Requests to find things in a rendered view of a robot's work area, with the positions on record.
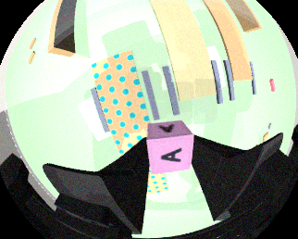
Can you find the red rectangular block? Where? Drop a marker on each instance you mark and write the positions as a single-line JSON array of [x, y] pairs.
[[272, 84]]

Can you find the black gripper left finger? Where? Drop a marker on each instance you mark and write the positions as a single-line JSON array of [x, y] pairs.
[[121, 186]]

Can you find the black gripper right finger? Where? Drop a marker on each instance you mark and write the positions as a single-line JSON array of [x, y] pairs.
[[224, 171]]

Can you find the pink letter block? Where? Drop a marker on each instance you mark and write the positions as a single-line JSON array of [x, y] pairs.
[[170, 146]]

